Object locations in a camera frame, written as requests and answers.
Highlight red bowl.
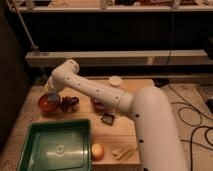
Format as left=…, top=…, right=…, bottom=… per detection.
left=38, top=93, right=61, bottom=113

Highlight red object behind arm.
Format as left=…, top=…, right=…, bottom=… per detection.
left=90, top=98, right=107, bottom=111

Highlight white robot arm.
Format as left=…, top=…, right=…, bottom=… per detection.
left=45, top=59, right=188, bottom=171

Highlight white cup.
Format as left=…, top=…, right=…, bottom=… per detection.
left=109, top=76, right=122, bottom=87

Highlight small black object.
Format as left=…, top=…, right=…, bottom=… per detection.
left=101, top=113, right=115, bottom=126

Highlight dark grape bunch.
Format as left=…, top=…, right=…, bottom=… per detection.
left=60, top=96, right=79, bottom=112

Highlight yellow apple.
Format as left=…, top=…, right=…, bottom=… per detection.
left=91, top=143, right=104, bottom=161

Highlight pale yellow sticks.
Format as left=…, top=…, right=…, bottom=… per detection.
left=112, top=146, right=137, bottom=163

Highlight white shelf beam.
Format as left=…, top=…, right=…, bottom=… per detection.
left=25, top=50, right=213, bottom=67

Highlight green plastic tray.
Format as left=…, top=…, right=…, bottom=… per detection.
left=17, top=119, right=92, bottom=171

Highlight metal pole stand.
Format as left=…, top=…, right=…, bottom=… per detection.
left=10, top=0, right=42, bottom=56

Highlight black floor cables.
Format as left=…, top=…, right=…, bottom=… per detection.
left=165, top=84, right=213, bottom=171

